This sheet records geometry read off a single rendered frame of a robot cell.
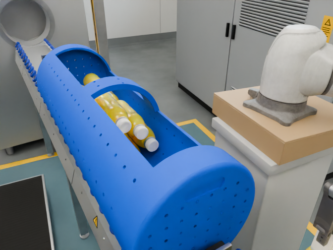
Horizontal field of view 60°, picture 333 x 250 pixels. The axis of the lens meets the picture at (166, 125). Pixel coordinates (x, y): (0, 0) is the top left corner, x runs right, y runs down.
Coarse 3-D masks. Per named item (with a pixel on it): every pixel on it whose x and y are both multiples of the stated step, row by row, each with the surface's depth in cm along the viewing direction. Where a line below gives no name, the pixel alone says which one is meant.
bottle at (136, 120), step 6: (120, 102) 92; (126, 108) 88; (132, 108) 91; (132, 114) 85; (138, 114) 87; (132, 120) 83; (138, 120) 84; (132, 126) 83; (126, 132) 85; (132, 132) 83
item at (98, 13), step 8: (96, 0) 163; (96, 8) 165; (96, 16) 167; (104, 16) 169; (96, 24) 169; (104, 24) 171; (96, 32) 172; (104, 32) 174; (96, 40) 176; (104, 40) 176; (96, 48) 181; (104, 48) 178; (104, 56) 180
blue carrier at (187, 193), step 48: (48, 96) 94; (96, 96) 76; (144, 96) 86; (96, 144) 62; (192, 144) 76; (96, 192) 60; (144, 192) 48; (192, 192) 48; (240, 192) 56; (144, 240) 47; (192, 240) 55
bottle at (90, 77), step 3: (87, 75) 113; (90, 75) 112; (93, 75) 112; (96, 75) 113; (84, 78) 113; (87, 78) 112; (90, 78) 110; (93, 78) 109; (96, 78) 109; (99, 78) 110; (84, 81) 113; (87, 81) 110; (90, 81) 109; (84, 84) 113
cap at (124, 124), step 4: (120, 120) 77; (124, 120) 77; (128, 120) 78; (116, 124) 78; (120, 124) 76; (124, 124) 77; (128, 124) 78; (120, 128) 77; (124, 128) 78; (128, 128) 78; (124, 132) 78
